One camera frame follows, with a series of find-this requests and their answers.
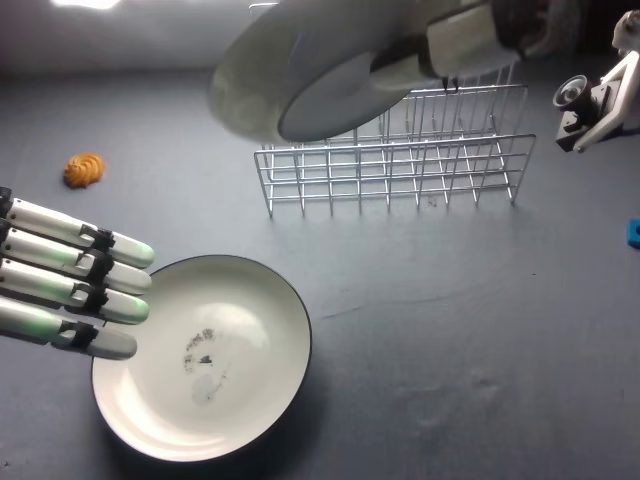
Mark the white plate with black rim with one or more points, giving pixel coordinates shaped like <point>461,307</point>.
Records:
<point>260,75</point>
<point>225,310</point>

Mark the orange swirl cookie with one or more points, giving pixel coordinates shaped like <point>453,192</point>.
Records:
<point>84,171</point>

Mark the blue block with two holes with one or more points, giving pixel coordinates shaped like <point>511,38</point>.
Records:
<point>635,234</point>

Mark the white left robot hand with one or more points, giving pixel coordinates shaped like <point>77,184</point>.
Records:
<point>40,277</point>

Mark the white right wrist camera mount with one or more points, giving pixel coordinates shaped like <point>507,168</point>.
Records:
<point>612,100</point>

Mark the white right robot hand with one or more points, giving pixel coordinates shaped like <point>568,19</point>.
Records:
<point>465,40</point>

